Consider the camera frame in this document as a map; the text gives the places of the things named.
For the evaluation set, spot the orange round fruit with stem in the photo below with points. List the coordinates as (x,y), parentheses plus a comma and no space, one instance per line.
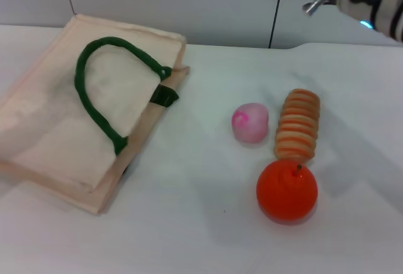
(285,193)

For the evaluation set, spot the thin black vertical strip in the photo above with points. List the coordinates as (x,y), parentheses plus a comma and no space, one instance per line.
(274,25)

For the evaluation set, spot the pink peach-shaped bun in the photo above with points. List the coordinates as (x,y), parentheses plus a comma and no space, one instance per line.
(250,123)

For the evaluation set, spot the orange striped ridged bread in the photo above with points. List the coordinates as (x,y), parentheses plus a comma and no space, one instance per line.
(297,126)

